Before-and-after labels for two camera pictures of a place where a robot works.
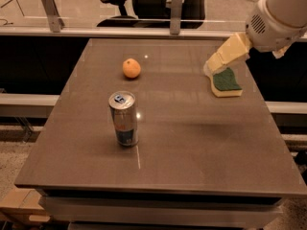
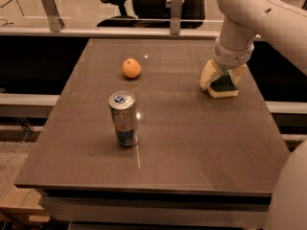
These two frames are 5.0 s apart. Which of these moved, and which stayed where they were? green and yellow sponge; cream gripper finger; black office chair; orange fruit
Moved: cream gripper finger
Stayed: orange fruit; black office chair; green and yellow sponge
